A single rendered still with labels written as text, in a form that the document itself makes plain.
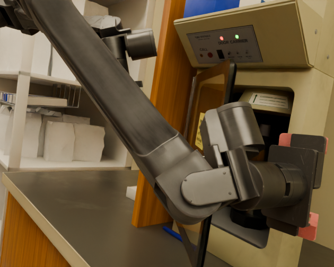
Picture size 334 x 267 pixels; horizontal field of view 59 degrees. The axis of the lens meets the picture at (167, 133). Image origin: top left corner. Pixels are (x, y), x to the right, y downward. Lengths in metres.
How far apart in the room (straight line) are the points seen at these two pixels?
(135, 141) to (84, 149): 1.44
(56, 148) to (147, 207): 0.91
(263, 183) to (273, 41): 0.38
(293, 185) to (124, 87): 0.24
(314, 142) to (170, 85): 0.50
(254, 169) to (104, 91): 0.20
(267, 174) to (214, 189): 0.07
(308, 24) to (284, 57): 0.07
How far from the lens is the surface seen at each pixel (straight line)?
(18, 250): 1.25
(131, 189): 1.11
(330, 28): 0.73
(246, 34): 0.67
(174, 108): 0.86
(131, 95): 0.36
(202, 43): 0.76
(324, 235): 1.13
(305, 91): 0.66
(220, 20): 0.69
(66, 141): 1.69
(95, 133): 1.77
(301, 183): 0.41
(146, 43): 0.66
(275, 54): 0.66
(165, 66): 0.83
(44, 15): 0.45
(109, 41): 0.67
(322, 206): 1.11
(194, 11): 0.76
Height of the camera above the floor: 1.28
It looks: 4 degrees down
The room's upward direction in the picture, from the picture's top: 9 degrees clockwise
